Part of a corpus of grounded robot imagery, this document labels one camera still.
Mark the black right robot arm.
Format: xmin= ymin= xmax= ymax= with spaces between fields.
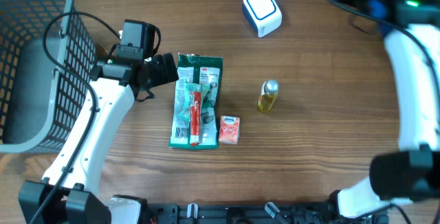
xmin=327 ymin=0 xmax=439 ymax=221

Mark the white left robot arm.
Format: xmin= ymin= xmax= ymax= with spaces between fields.
xmin=19 ymin=53 xmax=178 ymax=223

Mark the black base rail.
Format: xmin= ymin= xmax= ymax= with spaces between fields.
xmin=147 ymin=201 xmax=336 ymax=224

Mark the white barcode scanner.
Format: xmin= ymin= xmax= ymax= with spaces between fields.
xmin=242 ymin=0 xmax=283 ymax=38

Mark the yellow dish soap bottle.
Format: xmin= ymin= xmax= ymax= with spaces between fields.
xmin=258 ymin=79 xmax=279 ymax=112

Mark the grey plastic shopping basket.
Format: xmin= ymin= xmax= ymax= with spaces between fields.
xmin=1 ymin=0 xmax=96 ymax=153

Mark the orange tissue pack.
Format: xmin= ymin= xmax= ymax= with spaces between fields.
xmin=218 ymin=115 xmax=240 ymax=144

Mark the green glove package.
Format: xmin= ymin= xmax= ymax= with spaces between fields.
xmin=168 ymin=54 xmax=223 ymax=150

